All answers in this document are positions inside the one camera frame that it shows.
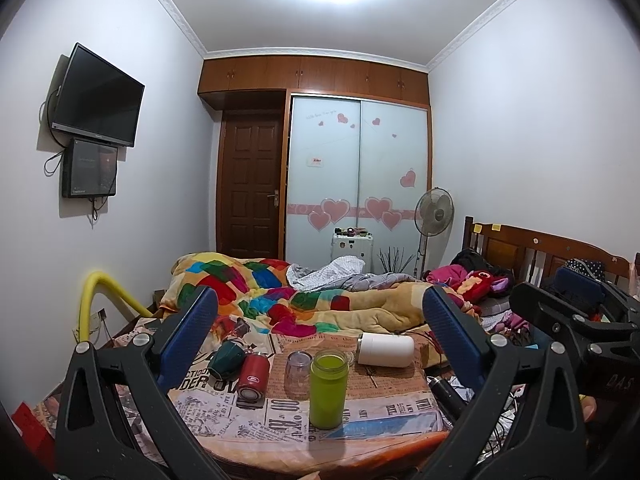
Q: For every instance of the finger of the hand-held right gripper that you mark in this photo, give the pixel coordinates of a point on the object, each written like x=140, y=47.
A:
x=580, y=280
x=540, y=305

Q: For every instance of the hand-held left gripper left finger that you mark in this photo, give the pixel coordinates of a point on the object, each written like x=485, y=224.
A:
x=191, y=327

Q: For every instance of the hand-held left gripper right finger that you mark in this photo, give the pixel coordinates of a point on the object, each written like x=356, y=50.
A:
x=450, y=340

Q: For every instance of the white cup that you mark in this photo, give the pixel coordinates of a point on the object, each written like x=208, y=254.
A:
x=387, y=349

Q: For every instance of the red cup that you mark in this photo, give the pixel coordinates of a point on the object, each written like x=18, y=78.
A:
x=252, y=377

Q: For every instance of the clear glass cup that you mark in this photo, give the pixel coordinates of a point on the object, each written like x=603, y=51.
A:
x=298, y=380

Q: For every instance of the person's right hand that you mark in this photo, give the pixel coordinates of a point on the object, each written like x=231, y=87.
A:
x=590, y=408

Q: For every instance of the black dotted bag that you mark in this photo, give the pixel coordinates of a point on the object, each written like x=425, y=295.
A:
x=585, y=266

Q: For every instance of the green mug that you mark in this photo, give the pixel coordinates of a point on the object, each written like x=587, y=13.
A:
x=225, y=357

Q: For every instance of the black flashlight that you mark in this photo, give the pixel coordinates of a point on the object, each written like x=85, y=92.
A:
x=447, y=397

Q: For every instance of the wooden bed headboard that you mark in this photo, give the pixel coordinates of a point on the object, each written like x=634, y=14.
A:
x=520, y=247

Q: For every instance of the red plush toy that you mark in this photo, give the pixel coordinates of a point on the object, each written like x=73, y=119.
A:
x=482, y=282

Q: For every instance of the pink cloth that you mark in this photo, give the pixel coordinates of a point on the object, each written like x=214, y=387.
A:
x=445, y=275

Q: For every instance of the colourful patchwork blanket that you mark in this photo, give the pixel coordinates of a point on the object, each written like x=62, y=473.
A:
x=360, y=312

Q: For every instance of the dried branches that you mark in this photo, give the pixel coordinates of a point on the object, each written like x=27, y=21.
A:
x=395, y=260

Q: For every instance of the yellow padded pipe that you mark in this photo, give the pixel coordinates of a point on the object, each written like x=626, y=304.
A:
x=100, y=282

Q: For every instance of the grey checked cloth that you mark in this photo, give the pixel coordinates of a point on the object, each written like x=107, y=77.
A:
x=345, y=272

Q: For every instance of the standing fan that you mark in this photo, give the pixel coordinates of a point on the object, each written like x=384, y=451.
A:
x=435, y=210

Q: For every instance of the small white appliance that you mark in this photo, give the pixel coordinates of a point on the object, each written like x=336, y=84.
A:
x=352, y=252

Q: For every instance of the newspaper print tablecloth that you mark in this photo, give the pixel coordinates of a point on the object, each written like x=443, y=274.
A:
x=280, y=425

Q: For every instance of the green bottle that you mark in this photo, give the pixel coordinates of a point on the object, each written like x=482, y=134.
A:
x=327, y=395

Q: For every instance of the brown wooden door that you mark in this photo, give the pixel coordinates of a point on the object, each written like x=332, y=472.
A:
x=250, y=185

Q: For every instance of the black box under television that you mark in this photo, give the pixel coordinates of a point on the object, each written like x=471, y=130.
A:
x=87, y=170

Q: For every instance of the red box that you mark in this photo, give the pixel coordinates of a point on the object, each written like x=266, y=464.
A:
x=32, y=430

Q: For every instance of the sliding wardrobe with hearts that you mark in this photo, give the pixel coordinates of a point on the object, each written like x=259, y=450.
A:
x=350, y=170

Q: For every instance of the wooden overhead cabinet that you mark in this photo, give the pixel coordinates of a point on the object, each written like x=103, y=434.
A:
x=310, y=75

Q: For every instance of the wall socket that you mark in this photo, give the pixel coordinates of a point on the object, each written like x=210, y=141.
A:
x=100, y=315

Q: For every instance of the wall-mounted television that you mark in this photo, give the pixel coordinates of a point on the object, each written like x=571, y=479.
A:
x=95, y=95

